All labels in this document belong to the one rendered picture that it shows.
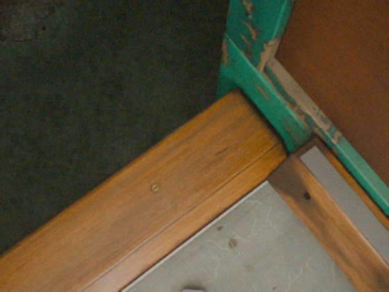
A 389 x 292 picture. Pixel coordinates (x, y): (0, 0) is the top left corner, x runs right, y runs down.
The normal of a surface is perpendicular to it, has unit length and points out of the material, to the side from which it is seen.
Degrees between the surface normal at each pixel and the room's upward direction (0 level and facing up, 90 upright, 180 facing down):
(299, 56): 90
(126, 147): 0
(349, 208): 0
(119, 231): 0
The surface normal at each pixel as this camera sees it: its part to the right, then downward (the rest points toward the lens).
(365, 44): -0.79, 0.58
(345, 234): -0.73, 0.43
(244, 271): 0.00, -0.27
